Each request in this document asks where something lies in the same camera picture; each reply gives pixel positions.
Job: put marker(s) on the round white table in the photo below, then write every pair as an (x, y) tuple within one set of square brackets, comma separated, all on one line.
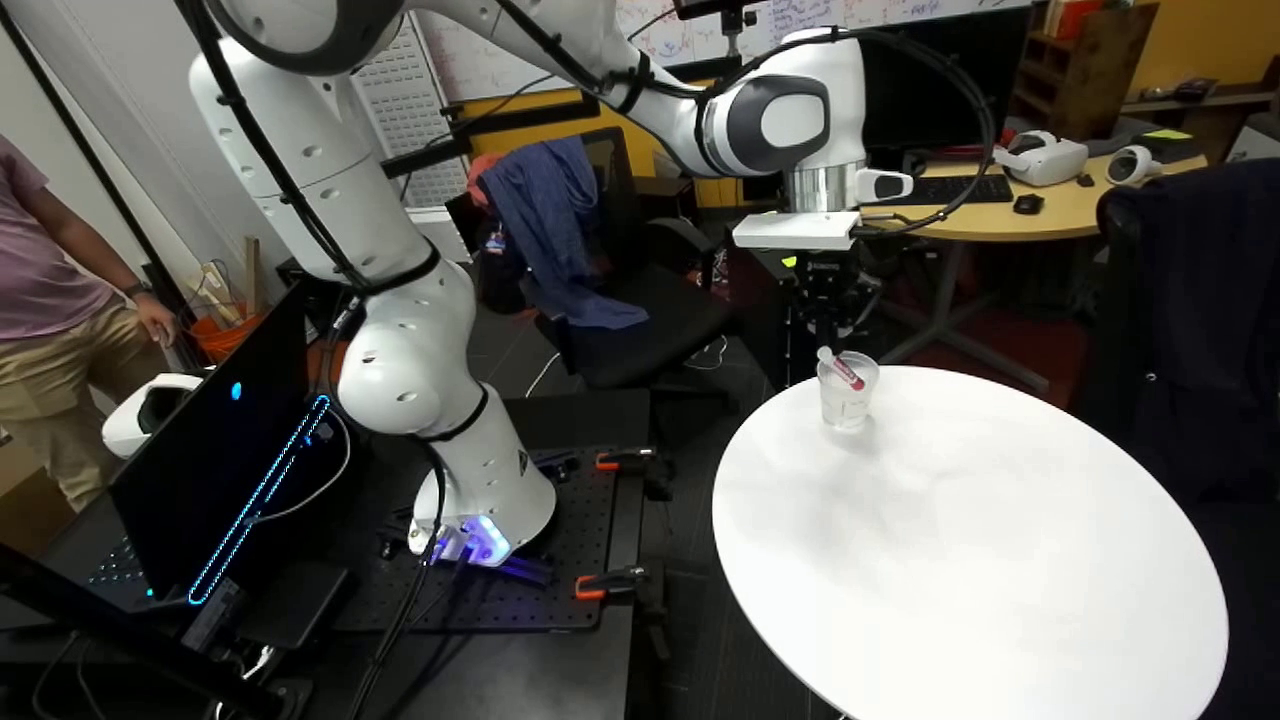
[(975, 555)]

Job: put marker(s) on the blue cloth on chair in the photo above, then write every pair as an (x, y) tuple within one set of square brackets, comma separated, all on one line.
[(546, 203)]

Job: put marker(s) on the red and white marker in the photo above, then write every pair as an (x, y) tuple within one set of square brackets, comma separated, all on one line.
[(841, 370)]

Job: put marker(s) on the white VR headset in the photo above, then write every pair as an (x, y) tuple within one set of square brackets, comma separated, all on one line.
[(1043, 162)]

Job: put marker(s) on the orange handled clamp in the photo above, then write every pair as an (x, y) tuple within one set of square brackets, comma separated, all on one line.
[(618, 460), (618, 584)]

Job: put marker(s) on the wooden curved desk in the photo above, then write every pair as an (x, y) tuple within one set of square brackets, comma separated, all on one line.
[(1065, 212)]

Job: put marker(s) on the person in pink shirt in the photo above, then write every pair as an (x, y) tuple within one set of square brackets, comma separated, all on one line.
[(75, 326)]

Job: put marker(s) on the black chair with cloth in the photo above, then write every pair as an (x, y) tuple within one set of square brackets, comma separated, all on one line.
[(645, 258)]

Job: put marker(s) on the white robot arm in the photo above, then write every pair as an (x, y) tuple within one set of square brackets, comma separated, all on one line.
[(272, 84)]

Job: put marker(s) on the clear plastic cup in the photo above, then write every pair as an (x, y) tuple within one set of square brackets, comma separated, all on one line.
[(847, 409)]

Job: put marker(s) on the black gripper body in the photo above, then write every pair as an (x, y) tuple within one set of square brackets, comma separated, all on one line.
[(828, 297)]

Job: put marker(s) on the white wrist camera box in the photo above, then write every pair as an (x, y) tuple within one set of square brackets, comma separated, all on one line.
[(797, 230)]

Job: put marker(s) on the black perforated mounting board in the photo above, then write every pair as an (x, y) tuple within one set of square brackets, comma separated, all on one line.
[(511, 588)]

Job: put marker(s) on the black laptop screen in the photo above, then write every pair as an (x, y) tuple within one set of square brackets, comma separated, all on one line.
[(194, 492)]

